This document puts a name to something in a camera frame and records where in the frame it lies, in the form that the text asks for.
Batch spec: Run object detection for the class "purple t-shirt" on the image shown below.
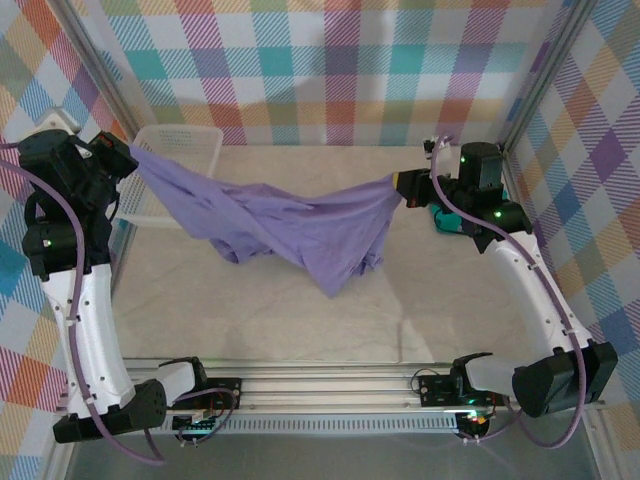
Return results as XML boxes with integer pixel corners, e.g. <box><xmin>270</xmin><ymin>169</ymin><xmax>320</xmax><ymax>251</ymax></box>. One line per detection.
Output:
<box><xmin>128</xmin><ymin>142</ymin><xmax>405</xmax><ymax>300</ymax></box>

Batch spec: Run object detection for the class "folded teal t-shirt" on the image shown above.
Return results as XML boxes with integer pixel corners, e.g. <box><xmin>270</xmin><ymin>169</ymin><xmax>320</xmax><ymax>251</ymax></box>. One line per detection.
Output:
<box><xmin>430</xmin><ymin>189</ymin><xmax>507</xmax><ymax>235</ymax></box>

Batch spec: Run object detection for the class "white plastic mesh basket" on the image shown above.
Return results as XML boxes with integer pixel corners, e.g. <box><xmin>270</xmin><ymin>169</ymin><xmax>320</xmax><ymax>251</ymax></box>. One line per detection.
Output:
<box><xmin>112</xmin><ymin>124</ymin><xmax>225</xmax><ymax>229</ymax></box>

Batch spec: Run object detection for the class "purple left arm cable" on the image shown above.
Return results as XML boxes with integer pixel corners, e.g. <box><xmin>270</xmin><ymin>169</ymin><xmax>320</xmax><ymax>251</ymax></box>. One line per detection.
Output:
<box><xmin>0</xmin><ymin>142</ymin><xmax>166</xmax><ymax>466</ymax></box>

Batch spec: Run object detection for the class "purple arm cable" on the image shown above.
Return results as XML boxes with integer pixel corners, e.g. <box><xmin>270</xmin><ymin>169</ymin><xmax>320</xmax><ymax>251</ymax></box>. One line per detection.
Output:
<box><xmin>0</xmin><ymin>142</ymin><xmax>166</xmax><ymax>466</ymax></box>
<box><xmin>430</xmin><ymin>132</ymin><xmax>587</xmax><ymax>449</ymax></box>

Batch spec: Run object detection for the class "aluminium corner post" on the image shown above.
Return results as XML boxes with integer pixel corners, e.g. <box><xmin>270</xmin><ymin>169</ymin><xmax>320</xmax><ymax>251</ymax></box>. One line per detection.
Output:
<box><xmin>499</xmin><ymin>0</ymin><xmax>601</xmax><ymax>149</ymax></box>
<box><xmin>49</xmin><ymin>0</ymin><xmax>140</xmax><ymax>146</ymax></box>

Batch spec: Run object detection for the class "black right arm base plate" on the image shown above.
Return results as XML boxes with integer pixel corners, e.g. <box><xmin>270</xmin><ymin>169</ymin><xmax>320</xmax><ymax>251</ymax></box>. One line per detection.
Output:
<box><xmin>417</xmin><ymin>374</ymin><xmax>511</xmax><ymax>409</ymax></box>

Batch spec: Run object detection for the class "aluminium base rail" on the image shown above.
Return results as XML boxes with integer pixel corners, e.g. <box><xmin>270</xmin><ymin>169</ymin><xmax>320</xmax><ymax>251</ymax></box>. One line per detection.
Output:
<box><xmin>53</xmin><ymin>355</ymin><xmax>609</xmax><ymax>417</ymax></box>

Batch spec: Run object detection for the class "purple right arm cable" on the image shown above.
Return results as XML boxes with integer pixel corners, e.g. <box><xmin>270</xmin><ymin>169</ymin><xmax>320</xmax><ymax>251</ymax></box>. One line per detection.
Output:
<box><xmin>430</xmin><ymin>132</ymin><xmax>587</xmax><ymax>449</ymax></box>

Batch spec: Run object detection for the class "slotted grey cable duct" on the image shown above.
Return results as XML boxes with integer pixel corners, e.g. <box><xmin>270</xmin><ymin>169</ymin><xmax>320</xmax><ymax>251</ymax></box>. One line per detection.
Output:
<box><xmin>82</xmin><ymin>417</ymin><xmax>461</xmax><ymax>437</ymax></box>

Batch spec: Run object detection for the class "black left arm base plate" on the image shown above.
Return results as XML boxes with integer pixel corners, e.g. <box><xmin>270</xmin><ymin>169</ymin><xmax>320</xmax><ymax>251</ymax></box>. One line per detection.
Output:
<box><xmin>164</xmin><ymin>377</ymin><xmax>245</xmax><ymax>412</ymax></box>

